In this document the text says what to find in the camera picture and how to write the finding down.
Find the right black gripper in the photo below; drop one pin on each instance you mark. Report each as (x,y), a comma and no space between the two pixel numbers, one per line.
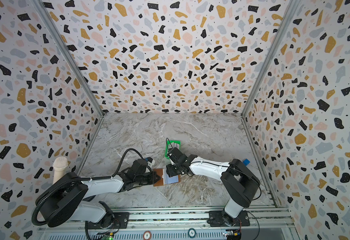
(173,168)

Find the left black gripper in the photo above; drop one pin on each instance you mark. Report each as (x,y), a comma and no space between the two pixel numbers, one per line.
(154,179)

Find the brown leather card holder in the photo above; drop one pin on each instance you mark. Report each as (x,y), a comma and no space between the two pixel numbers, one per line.
(166,180)

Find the stack of credit cards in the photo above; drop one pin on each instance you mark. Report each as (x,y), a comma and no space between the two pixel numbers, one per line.
(173,145)

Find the green plastic card tray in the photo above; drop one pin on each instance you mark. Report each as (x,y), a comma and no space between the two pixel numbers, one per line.
(167,145)

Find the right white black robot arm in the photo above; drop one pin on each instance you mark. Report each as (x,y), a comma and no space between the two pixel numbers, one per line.
(240,183)

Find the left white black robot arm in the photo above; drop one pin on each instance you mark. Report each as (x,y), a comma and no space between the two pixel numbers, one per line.
(68,198)

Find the small blue cube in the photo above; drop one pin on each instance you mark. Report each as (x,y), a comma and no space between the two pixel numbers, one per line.
(246,162)

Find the beige foam microphone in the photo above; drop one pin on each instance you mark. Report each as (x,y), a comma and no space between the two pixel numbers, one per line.
(59,166)

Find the aluminium mounting rail frame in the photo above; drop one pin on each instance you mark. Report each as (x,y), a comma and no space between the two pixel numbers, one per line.
(188,223)

